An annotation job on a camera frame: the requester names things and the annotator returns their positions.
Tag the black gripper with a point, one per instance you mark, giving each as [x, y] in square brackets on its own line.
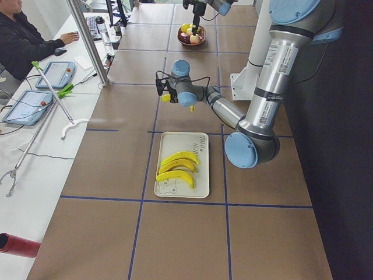
[173, 95]
[197, 11]

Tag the yellow banana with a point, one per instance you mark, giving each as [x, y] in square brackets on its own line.
[167, 98]
[180, 163]
[181, 155]
[177, 174]

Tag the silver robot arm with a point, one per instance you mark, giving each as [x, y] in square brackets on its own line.
[221, 6]
[282, 30]

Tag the brown wicker basket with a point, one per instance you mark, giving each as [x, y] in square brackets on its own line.
[200, 31]

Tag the white bear tray plate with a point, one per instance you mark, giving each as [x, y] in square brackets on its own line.
[196, 142]

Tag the person's right hand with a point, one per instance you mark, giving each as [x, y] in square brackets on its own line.
[70, 37]

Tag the yellow star fruit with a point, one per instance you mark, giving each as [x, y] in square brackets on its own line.
[185, 27]

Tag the white pole with base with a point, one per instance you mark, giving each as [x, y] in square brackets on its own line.
[244, 83]

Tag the small metal cup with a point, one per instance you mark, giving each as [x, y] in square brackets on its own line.
[117, 28]

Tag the clear water bottle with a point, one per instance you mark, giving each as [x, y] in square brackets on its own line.
[100, 23]

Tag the white paper note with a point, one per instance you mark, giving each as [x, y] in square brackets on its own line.
[83, 62]

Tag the black keyboard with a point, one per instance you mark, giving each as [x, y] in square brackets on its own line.
[92, 27]

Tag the upper blue teach pendant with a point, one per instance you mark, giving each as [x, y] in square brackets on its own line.
[58, 73]

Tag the blue teach pendant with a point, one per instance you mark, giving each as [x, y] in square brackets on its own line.
[29, 107]
[58, 73]

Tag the black computer mouse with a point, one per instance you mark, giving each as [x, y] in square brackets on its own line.
[59, 51]

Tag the lower blue teach pendant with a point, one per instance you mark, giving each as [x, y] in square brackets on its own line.
[29, 107]

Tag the person in black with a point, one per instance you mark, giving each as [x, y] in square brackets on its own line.
[21, 43]

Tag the red cylinder bottle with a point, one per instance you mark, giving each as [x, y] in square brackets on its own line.
[19, 246]

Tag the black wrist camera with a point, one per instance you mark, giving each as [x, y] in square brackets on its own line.
[186, 3]
[161, 82]

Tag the green handled reacher grabber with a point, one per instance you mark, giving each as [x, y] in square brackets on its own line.
[73, 123]

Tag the aluminium frame post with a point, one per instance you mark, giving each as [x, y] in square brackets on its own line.
[88, 41]

